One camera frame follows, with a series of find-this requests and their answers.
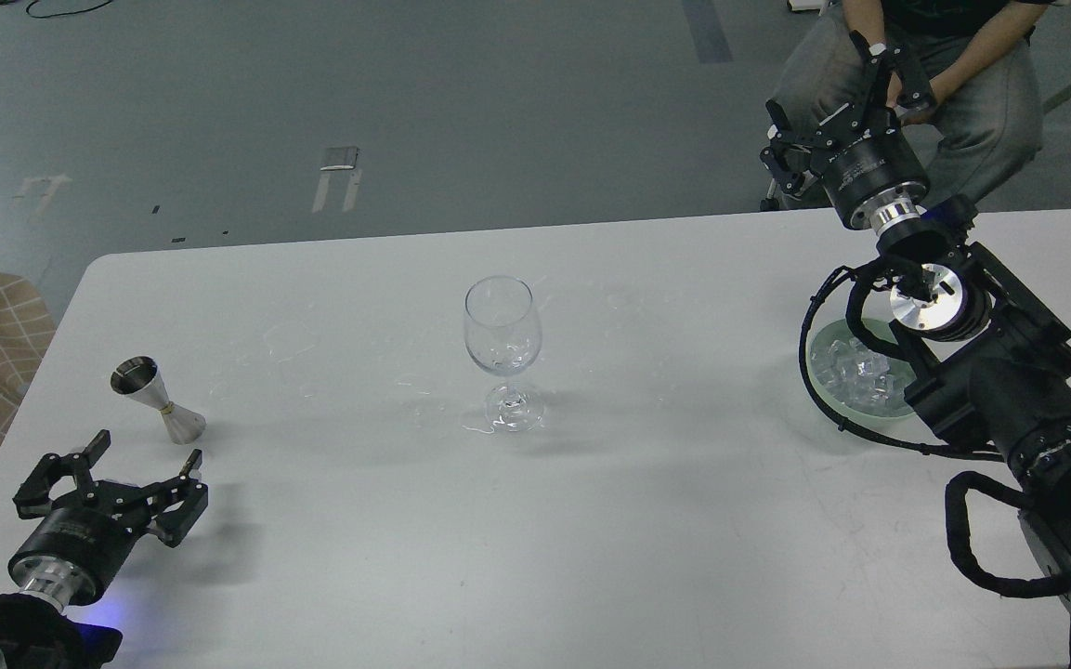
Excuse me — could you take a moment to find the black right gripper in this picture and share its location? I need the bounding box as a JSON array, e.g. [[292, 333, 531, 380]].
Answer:
[[759, 31, 937, 231]]

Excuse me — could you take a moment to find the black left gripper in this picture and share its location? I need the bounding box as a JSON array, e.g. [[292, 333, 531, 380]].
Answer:
[[7, 429, 209, 607]]

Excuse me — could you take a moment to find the silver metal jigger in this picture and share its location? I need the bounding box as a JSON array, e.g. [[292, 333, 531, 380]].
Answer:
[[110, 356, 207, 445]]

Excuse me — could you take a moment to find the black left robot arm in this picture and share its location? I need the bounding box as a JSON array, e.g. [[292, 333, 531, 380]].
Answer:
[[0, 429, 209, 668]]

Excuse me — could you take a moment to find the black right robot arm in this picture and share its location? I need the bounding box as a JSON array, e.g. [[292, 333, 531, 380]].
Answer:
[[761, 33, 1071, 666]]

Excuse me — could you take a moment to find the pile of ice cubes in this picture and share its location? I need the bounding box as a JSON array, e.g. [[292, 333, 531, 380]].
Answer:
[[808, 338, 903, 415]]

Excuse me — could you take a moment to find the clear wine glass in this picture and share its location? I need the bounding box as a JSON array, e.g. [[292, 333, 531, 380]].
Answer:
[[463, 275, 546, 432]]

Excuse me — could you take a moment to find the seated person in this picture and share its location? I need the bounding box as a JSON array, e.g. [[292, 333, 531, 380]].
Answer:
[[761, 0, 1052, 211]]

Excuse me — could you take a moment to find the green bowl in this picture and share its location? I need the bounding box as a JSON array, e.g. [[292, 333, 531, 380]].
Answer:
[[806, 319, 916, 426]]

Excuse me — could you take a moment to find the black floor cable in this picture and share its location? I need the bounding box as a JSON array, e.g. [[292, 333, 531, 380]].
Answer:
[[0, 0, 114, 39]]

